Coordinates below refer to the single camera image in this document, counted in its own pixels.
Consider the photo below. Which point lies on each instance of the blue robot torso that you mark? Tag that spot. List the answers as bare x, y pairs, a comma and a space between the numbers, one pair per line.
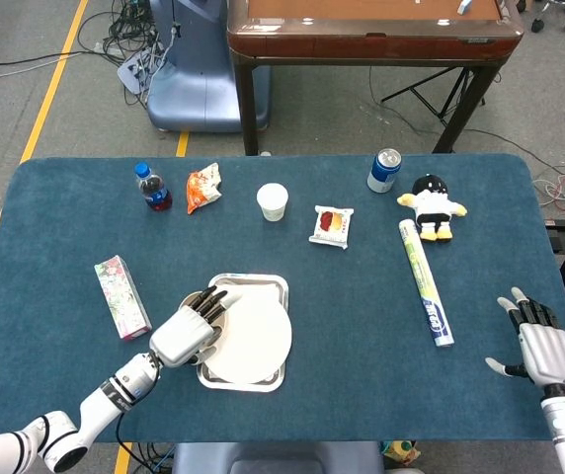
272, 456

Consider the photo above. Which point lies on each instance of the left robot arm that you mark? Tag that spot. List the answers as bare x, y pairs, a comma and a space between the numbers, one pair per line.
80, 419

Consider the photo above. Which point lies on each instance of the floral pink carton box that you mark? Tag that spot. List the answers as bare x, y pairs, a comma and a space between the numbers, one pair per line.
122, 297

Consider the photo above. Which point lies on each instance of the packaged pastry with red filling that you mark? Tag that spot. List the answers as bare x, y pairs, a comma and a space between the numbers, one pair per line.
332, 226

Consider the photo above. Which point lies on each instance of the yellow green toy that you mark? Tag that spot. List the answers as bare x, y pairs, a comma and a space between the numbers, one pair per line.
401, 451

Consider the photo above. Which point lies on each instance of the white round plate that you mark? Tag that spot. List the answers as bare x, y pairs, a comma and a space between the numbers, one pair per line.
258, 340

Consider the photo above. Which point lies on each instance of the metal rectangular tray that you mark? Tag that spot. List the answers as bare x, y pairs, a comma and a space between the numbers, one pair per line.
243, 380

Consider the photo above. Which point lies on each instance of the orange snack bag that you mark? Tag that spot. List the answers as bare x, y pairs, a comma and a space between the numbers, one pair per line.
203, 187

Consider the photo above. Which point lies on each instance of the white paper cup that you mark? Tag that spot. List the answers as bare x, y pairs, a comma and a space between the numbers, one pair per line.
272, 201

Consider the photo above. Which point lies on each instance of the black tripod stand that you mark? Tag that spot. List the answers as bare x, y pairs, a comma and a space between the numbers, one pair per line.
435, 94

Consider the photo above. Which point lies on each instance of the blue cap soda bottle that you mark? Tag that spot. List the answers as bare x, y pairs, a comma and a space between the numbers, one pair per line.
153, 188

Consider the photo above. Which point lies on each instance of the blue table cloth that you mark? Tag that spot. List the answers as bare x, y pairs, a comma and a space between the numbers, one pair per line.
351, 306

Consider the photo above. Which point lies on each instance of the black white plush toy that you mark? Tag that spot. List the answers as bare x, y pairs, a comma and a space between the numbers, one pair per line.
431, 205

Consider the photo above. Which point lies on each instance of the white power strip with plugs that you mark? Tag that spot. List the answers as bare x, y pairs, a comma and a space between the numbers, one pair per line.
137, 71

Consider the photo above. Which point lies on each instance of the brown wooden table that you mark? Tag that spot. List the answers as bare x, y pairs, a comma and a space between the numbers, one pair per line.
371, 29

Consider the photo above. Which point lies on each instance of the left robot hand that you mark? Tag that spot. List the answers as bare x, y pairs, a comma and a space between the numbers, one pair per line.
191, 326

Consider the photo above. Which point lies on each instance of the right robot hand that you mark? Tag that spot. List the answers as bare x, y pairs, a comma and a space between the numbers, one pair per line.
546, 345

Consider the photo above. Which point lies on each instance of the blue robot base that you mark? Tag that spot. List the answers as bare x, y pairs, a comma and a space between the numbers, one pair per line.
198, 74

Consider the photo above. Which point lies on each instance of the green white tube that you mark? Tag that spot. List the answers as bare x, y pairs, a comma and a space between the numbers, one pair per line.
426, 284

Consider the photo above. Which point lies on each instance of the blue soda can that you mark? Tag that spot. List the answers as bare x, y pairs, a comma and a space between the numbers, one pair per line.
383, 172

